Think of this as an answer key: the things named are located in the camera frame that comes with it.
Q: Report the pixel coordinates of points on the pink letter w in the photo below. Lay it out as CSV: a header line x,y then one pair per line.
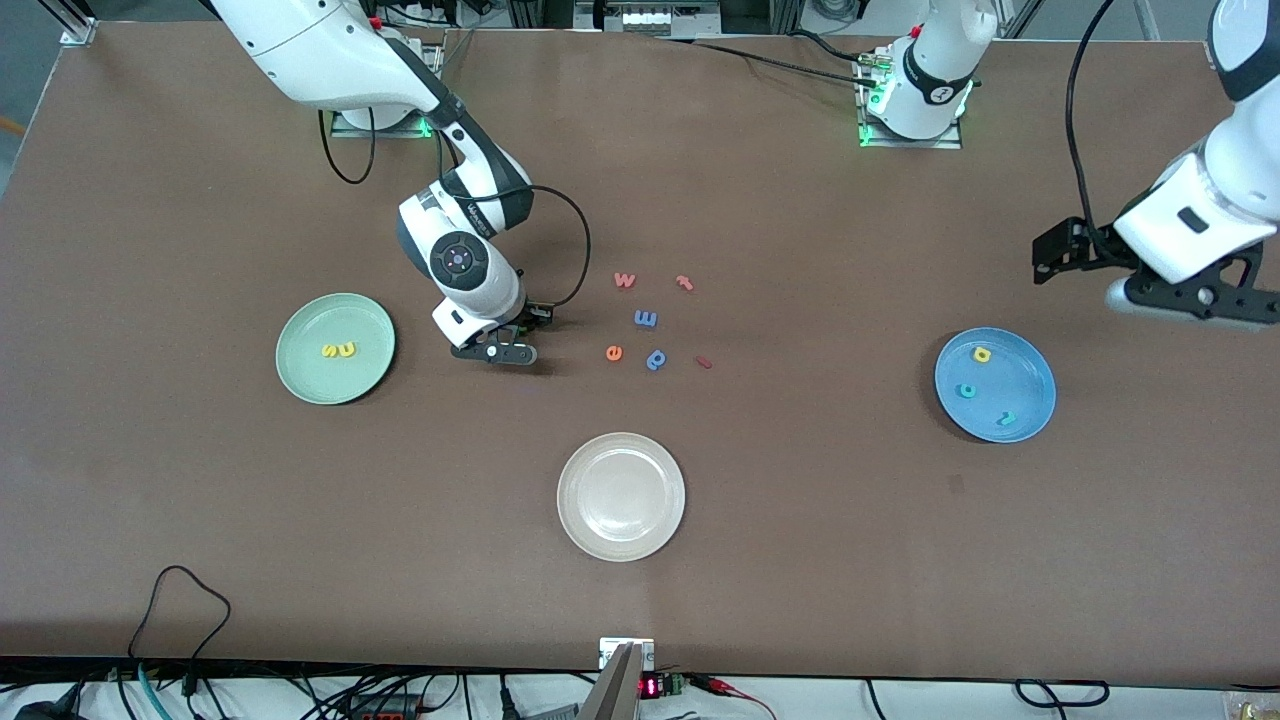
x,y
624,280

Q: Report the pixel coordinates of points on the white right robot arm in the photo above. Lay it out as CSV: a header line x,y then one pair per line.
x,y
320,50

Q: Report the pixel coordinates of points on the white plate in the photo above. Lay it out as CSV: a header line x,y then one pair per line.
x,y
621,497

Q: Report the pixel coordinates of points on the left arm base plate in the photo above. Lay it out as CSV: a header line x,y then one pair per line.
x,y
950,140

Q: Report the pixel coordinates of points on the red clip lead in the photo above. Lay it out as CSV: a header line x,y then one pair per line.
x,y
725,687

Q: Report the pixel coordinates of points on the aluminium camera post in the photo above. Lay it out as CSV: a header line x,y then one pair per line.
x,y
615,690

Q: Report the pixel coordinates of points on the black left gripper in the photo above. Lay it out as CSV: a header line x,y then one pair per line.
x,y
1087,249

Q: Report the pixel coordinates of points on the white post bracket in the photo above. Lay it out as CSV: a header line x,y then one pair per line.
x,y
609,650

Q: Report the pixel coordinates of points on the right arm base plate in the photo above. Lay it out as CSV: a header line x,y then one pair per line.
x,y
385,130

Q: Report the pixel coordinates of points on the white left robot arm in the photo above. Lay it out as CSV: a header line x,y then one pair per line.
x,y
940,70

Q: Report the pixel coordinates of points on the white power strip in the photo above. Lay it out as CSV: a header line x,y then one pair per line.
x,y
645,18

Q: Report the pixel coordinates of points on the blue plate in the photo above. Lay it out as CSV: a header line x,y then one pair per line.
x,y
1020,380

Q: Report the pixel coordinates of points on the red LED display module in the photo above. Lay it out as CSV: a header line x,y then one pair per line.
x,y
652,687

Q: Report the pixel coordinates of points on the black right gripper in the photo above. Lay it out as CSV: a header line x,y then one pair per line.
x,y
537,315

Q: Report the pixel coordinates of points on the blue letter m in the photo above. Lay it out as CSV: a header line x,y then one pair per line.
x,y
645,319

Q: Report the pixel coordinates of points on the green plate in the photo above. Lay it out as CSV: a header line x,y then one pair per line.
x,y
335,385

